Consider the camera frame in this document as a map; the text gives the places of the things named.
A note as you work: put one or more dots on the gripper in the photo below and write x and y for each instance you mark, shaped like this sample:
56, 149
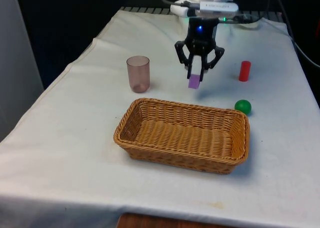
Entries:
200, 36

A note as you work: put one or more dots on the purple triangular block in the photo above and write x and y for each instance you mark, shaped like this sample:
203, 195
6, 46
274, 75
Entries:
194, 82

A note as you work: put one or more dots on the red cylinder block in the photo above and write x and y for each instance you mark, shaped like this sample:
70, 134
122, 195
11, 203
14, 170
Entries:
244, 71

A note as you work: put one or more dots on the wicker basket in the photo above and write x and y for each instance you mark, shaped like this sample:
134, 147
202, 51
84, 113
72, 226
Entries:
185, 138

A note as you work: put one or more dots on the see-through pink cup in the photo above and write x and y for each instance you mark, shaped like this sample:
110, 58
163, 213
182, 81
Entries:
138, 75

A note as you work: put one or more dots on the green ball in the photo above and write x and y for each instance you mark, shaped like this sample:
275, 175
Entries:
243, 107

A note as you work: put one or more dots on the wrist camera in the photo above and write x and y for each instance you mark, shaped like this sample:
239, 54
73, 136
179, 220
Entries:
217, 7

